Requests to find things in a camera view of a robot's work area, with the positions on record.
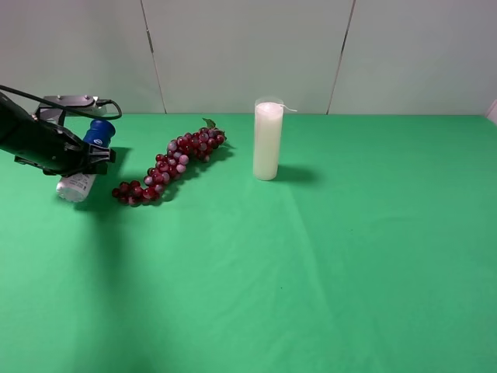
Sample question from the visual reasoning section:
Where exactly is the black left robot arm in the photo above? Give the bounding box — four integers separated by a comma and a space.
1, 85, 122, 176

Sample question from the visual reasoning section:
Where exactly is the blue and white yogurt bottle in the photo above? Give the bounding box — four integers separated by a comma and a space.
56, 119, 116, 203

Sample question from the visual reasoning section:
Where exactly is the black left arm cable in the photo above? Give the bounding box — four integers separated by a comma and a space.
0, 84, 123, 120

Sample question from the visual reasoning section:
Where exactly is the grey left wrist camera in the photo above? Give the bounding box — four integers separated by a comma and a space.
34, 95, 107, 126

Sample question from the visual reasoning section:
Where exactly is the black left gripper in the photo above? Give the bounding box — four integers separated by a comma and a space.
14, 116, 116, 176

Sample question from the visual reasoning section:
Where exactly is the bunch of red grapes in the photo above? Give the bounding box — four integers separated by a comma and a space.
111, 118, 227, 207

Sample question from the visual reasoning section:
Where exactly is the tall white candle in glass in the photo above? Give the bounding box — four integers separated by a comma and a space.
253, 97, 297, 181

